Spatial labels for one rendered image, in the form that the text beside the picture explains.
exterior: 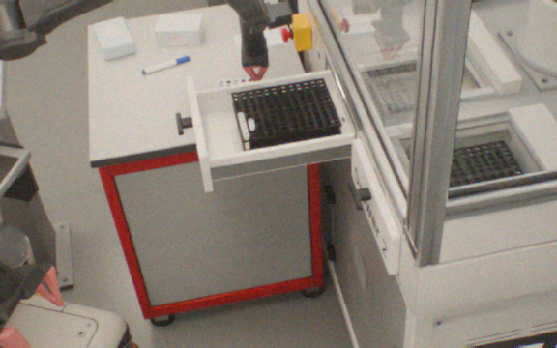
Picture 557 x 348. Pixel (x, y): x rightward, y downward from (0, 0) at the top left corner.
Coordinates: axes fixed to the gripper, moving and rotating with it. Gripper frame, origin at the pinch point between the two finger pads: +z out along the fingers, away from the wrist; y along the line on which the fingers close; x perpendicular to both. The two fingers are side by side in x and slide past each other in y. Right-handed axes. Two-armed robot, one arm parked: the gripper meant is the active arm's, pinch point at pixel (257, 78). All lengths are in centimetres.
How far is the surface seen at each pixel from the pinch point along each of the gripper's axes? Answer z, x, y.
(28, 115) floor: 84, 103, 93
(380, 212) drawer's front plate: -13, -23, -60
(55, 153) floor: 83, 87, 68
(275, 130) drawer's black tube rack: -9.7, -4.1, -31.1
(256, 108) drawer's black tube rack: -9.4, -0.2, -22.8
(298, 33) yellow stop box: -8.1, -11.3, 7.0
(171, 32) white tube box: 1.2, 23.9, 25.5
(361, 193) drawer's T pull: -11, -20, -53
